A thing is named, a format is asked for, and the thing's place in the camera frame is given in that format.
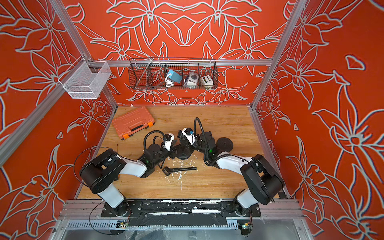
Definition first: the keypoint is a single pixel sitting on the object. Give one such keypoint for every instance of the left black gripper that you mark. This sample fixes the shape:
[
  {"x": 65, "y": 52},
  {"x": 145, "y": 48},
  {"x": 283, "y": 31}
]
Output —
[{"x": 172, "y": 154}]

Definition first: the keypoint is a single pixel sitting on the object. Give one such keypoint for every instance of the black mic clip pole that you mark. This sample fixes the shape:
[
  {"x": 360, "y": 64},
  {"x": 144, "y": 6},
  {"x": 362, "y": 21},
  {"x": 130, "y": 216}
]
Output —
[
  {"x": 183, "y": 139},
  {"x": 167, "y": 171}
]

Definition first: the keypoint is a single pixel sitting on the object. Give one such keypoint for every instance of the black round stand base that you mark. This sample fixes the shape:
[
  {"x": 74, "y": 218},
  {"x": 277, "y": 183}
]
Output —
[{"x": 183, "y": 153}]

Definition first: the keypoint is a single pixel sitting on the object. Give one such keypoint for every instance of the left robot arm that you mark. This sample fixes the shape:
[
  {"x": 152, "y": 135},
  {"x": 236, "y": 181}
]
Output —
[{"x": 100, "y": 173}]

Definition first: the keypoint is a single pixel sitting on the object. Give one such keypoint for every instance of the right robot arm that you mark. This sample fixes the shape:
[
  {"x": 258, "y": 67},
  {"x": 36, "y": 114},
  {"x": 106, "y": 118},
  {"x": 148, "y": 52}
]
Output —
[{"x": 262, "y": 180}]

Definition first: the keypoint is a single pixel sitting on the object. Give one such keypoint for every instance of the orange plastic tool case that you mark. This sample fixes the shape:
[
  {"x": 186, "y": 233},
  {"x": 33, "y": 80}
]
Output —
[{"x": 132, "y": 122}]

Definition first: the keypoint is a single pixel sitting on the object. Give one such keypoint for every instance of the white device black knobs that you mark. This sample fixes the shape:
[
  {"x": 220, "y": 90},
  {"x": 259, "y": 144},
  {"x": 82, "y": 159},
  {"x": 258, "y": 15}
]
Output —
[{"x": 192, "y": 80}]

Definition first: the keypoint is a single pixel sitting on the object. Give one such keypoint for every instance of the white button box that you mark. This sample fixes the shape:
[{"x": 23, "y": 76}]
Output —
[{"x": 207, "y": 81}]

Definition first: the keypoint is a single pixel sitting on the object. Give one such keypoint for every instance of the teal box in basket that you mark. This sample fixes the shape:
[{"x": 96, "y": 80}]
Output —
[{"x": 173, "y": 76}]

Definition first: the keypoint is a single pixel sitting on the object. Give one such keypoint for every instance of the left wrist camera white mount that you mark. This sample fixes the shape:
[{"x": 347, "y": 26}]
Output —
[{"x": 168, "y": 141}]

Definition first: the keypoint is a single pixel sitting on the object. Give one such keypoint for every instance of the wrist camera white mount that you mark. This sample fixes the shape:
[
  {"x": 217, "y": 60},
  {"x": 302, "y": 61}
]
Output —
[
  {"x": 190, "y": 135},
  {"x": 168, "y": 141}
]

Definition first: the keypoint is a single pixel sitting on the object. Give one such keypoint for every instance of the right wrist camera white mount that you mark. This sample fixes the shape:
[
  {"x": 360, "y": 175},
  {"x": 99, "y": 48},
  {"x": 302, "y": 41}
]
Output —
[{"x": 190, "y": 135}]

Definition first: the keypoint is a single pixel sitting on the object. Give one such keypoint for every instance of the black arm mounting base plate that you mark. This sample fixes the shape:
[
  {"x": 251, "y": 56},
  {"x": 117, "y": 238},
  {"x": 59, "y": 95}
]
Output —
[{"x": 184, "y": 213}]

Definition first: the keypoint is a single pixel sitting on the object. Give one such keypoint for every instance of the black wire wall basket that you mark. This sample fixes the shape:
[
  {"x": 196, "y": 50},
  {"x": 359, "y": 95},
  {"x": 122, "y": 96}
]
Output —
[{"x": 150, "y": 73}]

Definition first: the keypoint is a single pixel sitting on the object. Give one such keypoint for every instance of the clear plastic wall bin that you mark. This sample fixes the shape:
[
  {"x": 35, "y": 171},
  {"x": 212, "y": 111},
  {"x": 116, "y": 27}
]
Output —
[{"x": 85, "y": 82}]

